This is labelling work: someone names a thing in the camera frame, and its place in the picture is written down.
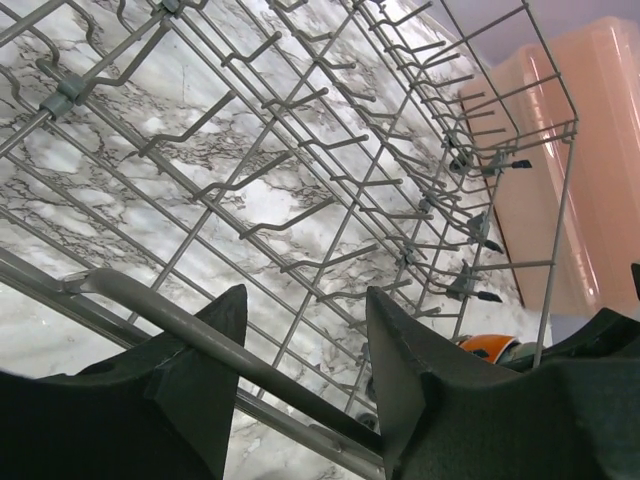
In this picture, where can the grey wire dish rack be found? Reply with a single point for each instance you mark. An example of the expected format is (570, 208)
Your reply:
(300, 148)

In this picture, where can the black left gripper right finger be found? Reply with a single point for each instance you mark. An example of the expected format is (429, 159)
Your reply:
(446, 413)

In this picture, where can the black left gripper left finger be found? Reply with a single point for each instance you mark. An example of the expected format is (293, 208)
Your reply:
(160, 410)

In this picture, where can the blue floral orange bowl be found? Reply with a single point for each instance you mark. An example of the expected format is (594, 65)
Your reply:
(493, 348)

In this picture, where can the pink translucent plastic storage box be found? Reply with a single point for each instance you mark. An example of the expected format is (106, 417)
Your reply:
(570, 221)

